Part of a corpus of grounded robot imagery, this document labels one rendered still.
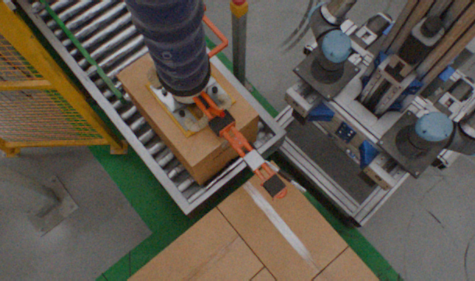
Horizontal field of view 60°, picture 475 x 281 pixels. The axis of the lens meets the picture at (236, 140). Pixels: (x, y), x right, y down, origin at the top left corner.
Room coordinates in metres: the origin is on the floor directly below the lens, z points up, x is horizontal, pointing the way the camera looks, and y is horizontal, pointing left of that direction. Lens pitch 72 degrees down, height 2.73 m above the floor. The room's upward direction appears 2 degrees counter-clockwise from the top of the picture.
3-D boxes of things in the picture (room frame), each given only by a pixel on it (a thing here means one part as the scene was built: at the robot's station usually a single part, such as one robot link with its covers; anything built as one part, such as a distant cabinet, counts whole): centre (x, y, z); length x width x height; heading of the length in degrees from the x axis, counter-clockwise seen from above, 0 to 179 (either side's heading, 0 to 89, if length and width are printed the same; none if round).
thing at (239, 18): (1.30, -0.03, 0.50); 0.07 x 0.07 x 1.00; 38
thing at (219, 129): (0.63, 0.06, 1.08); 0.10 x 0.08 x 0.06; 127
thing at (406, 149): (0.53, -0.76, 1.09); 0.15 x 0.15 x 0.10
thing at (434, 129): (0.52, -0.77, 1.20); 0.13 x 0.12 x 0.14; 73
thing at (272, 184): (0.35, -0.15, 1.08); 0.08 x 0.07 x 0.05; 37
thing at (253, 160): (0.46, -0.07, 1.07); 0.07 x 0.07 x 0.04; 37
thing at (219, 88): (0.88, 0.13, 0.97); 0.34 x 0.10 x 0.05; 37
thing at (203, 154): (0.83, 0.23, 0.75); 0.60 x 0.40 x 0.40; 38
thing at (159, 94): (0.77, 0.29, 0.97); 0.34 x 0.10 x 0.05; 37
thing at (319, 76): (0.89, -0.43, 1.09); 0.15 x 0.15 x 0.10
